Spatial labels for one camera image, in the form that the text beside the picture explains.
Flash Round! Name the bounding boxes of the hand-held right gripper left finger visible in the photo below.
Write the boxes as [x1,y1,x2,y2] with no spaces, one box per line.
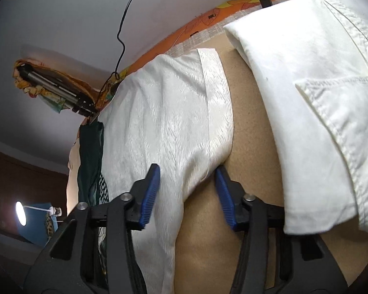
[24,163,161,294]

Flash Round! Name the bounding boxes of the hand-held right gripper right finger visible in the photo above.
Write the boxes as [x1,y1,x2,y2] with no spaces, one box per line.
[214,165,350,294]

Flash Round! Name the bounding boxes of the white textured cloth garment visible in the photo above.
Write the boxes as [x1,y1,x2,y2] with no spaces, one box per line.
[97,48,235,294]

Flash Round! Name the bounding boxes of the dark green cloth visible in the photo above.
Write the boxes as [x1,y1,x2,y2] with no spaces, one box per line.
[77,122,111,206]

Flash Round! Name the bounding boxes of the blue printed cloth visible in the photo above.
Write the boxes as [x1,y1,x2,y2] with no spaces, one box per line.
[17,202,68,247]

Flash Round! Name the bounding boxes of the lit white lamp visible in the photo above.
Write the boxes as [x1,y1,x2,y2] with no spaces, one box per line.
[15,201,56,226]

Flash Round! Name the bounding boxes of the white denim pants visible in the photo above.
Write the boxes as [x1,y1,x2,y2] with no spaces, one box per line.
[223,0,368,235]

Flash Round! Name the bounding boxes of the folded black tripod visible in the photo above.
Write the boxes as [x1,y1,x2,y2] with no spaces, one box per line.
[18,65,99,117]

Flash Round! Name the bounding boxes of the orange printed bed sheet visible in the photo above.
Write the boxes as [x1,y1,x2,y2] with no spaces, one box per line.
[13,0,368,120]

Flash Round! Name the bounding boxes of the black cable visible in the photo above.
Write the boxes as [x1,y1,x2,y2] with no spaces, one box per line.
[99,0,143,111]

